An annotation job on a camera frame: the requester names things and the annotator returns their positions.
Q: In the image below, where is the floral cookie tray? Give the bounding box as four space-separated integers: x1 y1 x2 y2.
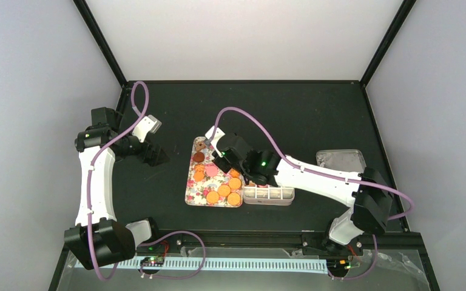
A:
184 136 245 207

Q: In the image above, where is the pink divided cookie tin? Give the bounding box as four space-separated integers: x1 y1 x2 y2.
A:
243 185 295 206

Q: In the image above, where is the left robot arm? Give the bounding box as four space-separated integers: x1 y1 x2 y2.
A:
64 107 168 270

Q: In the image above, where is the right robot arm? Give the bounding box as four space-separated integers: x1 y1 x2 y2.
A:
205 132 393 254

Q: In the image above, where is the pink sandwich cookie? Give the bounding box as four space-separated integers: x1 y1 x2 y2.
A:
204 165 218 178

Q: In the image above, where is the brown flower cookie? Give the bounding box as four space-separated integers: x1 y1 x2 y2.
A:
195 141 207 152

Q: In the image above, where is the dark brown round cookie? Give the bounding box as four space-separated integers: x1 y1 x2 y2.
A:
192 152 205 163

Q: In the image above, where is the clear plastic tin lid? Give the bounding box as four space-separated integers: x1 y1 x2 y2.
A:
316 149 366 173

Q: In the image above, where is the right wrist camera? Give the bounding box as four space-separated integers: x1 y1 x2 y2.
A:
204 125 226 157

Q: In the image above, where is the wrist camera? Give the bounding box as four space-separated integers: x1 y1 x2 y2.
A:
132 115 162 142
204 125 226 157

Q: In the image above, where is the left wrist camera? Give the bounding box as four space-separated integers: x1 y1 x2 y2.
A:
132 115 162 142

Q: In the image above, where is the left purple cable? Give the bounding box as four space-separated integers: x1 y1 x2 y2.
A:
86 80 206 281

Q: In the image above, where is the white slotted cable duct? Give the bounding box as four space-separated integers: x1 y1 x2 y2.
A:
73 255 330 275

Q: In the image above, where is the black frame post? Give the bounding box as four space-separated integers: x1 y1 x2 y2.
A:
73 0 127 87

